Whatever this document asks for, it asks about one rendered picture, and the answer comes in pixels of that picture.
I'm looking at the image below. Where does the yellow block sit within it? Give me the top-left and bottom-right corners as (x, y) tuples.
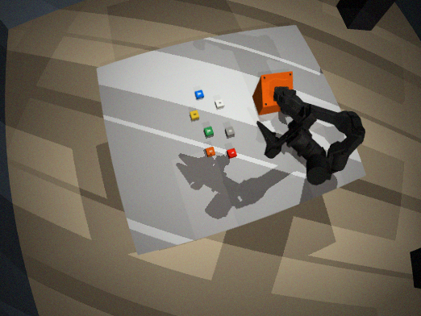
(190, 110), (199, 121)

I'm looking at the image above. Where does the blue digit block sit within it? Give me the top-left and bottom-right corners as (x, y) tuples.
(195, 90), (204, 100)

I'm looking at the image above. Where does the green digit block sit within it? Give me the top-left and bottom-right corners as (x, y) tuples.
(204, 127), (214, 137)

